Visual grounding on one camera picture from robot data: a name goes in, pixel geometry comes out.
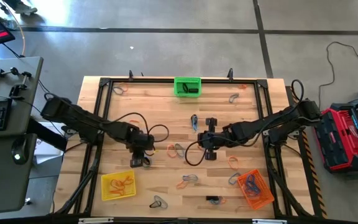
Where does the red and black tool case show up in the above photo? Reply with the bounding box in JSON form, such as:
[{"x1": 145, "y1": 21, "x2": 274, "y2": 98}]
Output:
[{"x1": 311, "y1": 102, "x2": 358, "y2": 174}]

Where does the black aluminium table frame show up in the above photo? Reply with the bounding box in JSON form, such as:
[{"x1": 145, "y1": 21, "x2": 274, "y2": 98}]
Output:
[{"x1": 50, "y1": 68, "x2": 323, "y2": 218}]

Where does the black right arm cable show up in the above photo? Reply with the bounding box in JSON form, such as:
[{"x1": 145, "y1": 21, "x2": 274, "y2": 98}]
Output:
[{"x1": 183, "y1": 79, "x2": 306, "y2": 167}]

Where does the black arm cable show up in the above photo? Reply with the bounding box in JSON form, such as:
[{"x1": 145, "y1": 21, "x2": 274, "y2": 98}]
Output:
[
  {"x1": 104, "y1": 111, "x2": 170, "y2": 156},
  {"x1": 183, "y1": 79, "x2": 306, "y2": 167}
]

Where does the small orange rubber band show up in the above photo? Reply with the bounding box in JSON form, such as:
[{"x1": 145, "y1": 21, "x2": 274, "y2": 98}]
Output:
[{"x1": 109, "y1": 179, "x2": 127, "y2": 195}]

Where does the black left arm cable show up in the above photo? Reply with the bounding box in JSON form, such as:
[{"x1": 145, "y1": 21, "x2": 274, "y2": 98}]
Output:
[{"x1": 104, "y1": 111, "x2": 170, "y2": 156}]

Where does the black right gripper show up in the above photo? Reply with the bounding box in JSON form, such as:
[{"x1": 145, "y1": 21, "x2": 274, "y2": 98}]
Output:
[{"x1": 196, "y1": 117, "x2": 231, "y2": 161}]

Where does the black floor cable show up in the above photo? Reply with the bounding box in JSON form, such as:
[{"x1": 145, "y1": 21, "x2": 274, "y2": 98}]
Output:
[{"x1": 317, "y1": 40, "x2": 358, "y2": 113}]

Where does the person's shoe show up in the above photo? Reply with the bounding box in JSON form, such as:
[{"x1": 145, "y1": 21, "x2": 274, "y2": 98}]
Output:
[{"x1": 0, "y1": 0, "x2": 39, "y2": 16}]

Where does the green plastic basket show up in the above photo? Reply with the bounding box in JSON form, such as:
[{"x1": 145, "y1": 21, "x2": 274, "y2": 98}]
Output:
[{"x1": 173, "y1": 76, "x2": 203, "y2": 98}]

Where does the black computer mouse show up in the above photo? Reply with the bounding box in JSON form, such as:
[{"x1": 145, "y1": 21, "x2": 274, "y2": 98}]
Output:
[{"x1": 11, "y1": 136, "x2": 30, "y2": 166}]

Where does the silver metal bracket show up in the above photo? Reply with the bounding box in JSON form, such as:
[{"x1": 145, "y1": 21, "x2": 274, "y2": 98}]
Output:
[
  {"x1": 78, "y1": 217, "x2": 114, "y2": 224},
  {"x1": 252, "y1": 218, "x2": 288, "y2": 224}
]

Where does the grey desk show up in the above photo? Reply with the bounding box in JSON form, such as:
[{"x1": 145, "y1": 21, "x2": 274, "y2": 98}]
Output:
[{"x1": 0, "y1": 56, "x2": 44, "y2": 215}]

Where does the black yellow hazard tape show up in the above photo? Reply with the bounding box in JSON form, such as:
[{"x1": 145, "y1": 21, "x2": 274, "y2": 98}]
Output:
[{"x1": 300, "y1": 130, "x2": 328, "y2": 218}]

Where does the orange plastic basket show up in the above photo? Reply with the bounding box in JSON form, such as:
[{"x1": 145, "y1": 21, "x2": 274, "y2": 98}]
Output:
[{"x1": 236, "y1": 169, "x2": 275, "y2": 210}]

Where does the yellow plastic basket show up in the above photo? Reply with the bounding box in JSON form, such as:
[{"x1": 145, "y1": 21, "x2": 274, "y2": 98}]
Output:
[{"x1": 100, "y1": 169, "x2": 137, "y2": 202}]

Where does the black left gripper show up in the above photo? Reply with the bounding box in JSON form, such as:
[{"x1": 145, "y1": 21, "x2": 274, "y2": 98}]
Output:
[{"x1": 128, "y1": 129, "x2": 155, "y2": 168}]

